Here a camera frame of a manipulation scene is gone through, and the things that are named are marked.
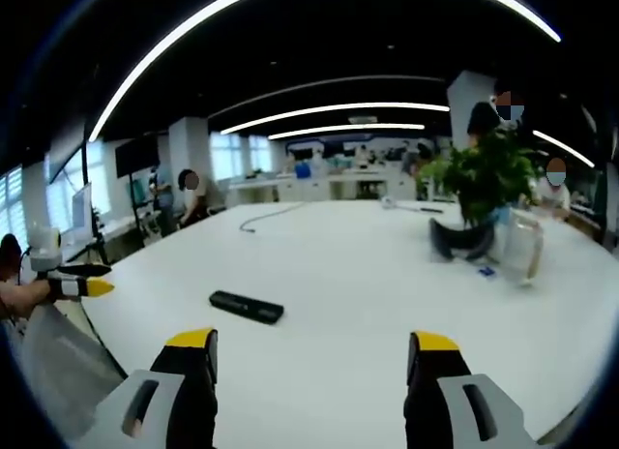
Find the white desktop monitor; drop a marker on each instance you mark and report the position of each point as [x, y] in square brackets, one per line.
[81, 209]

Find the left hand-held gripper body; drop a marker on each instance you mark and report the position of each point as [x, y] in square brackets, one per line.
[44, 250]

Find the black screen on stand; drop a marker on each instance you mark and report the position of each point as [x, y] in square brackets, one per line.
[137, 156]

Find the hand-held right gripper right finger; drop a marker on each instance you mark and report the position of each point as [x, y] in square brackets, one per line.
[450, 410]

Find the grey mesh chair back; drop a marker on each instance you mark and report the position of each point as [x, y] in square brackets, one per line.
[63, 367]

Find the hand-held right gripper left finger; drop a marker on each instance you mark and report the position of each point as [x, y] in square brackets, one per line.
[159, 410]

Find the black curved object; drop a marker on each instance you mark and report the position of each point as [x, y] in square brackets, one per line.
[459, 238]

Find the small white object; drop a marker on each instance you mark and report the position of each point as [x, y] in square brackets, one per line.
[389, 202]

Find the small blue item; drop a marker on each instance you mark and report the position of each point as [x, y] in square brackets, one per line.
[486, 271]

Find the small black flat item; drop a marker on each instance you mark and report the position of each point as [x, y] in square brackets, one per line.
[430, 210]

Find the green potted plant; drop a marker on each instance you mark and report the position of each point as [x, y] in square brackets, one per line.
[488, 178]

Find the black tripod stand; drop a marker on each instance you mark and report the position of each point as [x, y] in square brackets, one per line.
[94, 236]

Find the long ceiling light strip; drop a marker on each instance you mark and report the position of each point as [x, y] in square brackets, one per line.
[159, 52]

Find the black remote control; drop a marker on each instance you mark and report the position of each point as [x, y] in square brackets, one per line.
[246, 308]

